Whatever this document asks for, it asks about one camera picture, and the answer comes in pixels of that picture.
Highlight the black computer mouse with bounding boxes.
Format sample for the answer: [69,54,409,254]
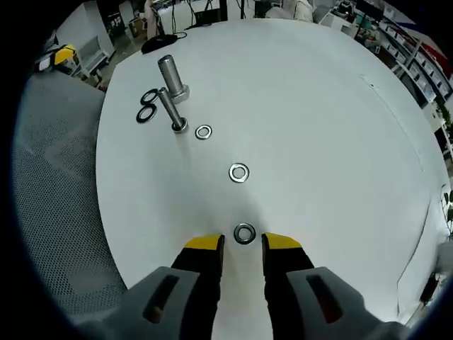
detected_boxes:
[141,35,178,55]

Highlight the brown cardboard box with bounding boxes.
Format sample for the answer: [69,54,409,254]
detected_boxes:
[127,16,147,39]

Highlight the small silver washer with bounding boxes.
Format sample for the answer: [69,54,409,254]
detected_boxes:
[233,222,257,246]
[194,124,214,141]
[228,162,251,184]

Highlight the black laptop cables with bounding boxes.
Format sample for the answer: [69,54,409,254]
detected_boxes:
[168,0,199,30]

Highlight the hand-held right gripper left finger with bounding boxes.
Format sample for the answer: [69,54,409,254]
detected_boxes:
[76,233,226,340]

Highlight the shelving with white bins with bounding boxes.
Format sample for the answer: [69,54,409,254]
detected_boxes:
[382,19,453,109]

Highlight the small steel threaded stud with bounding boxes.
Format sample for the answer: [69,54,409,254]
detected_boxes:
[157,87,190,135]

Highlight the grey mesh office chair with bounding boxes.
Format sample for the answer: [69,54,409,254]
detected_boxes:
[13,73,129,318]

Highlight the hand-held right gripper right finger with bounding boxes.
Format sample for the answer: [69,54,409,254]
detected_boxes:
[260,232,413,340]

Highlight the large steel threaded stud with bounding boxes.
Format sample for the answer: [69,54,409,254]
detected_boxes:
[157,55,191,105]

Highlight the small black object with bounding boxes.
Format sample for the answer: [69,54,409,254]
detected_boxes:
[420,271,440,306]

